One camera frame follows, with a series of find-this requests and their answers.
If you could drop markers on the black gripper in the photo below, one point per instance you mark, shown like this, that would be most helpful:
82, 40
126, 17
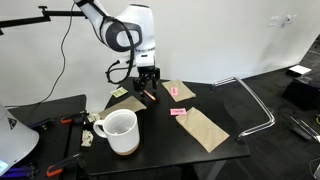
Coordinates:
148, 74

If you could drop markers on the orange marker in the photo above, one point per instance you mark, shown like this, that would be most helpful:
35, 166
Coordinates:
150, 96

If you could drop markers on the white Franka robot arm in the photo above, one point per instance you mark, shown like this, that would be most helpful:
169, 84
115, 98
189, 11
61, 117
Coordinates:
140, 20

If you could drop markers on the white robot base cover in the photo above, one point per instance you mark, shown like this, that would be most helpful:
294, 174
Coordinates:
15, 140

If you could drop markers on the plain brown paper envelope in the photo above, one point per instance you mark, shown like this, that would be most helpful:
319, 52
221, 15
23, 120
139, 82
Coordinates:
131, 104

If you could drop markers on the small pink sticky note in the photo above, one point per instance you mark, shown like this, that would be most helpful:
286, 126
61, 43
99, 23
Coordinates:
174, 91

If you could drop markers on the yellow-green sticky note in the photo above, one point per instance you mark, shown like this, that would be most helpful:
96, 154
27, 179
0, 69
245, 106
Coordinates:
119, 92

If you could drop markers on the brown envelope with pink note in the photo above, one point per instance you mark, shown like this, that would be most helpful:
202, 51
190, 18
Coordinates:
185, 94

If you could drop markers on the wide pink sticky note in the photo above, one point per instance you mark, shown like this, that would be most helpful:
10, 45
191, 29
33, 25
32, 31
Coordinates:
178, 111

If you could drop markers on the white mug with cork base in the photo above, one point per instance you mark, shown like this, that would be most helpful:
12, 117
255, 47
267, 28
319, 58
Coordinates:
123, 140

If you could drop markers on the small white paper scrap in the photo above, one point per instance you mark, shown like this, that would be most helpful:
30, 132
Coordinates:
94, 117

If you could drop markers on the large brown paper envelope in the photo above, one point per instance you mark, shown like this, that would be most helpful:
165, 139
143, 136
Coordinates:
203, 130

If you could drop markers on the crumpled white paper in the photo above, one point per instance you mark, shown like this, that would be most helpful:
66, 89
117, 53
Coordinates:
87, 138

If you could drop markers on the flat white box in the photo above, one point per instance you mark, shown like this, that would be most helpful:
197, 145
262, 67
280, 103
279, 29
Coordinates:
299, 70

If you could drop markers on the black box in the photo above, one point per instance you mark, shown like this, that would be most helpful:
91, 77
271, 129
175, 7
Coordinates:
300, 93

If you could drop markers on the chrome tube chair frame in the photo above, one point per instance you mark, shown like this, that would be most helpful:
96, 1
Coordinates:
256, 98

